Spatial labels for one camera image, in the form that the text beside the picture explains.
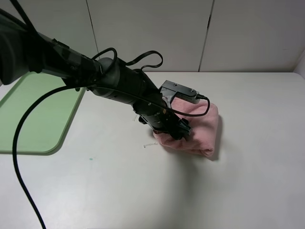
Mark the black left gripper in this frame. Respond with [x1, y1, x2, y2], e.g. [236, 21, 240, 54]
[132, 100, 192, 140]

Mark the pink terry towel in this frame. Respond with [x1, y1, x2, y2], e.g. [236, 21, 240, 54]
[153, 103, 219, 157]

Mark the light green plastic tray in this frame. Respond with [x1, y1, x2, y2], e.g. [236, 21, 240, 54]
[0, 73, 86, 156]

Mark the small white plastic fastener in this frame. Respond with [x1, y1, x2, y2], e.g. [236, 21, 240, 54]
[143, 142, 158, 148]

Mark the black left camera cable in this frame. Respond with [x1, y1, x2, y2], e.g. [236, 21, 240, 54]
[0, 0, 211, 229]

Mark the black left handle arm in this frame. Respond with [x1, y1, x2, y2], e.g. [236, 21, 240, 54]
[0, 10, 164, 106]

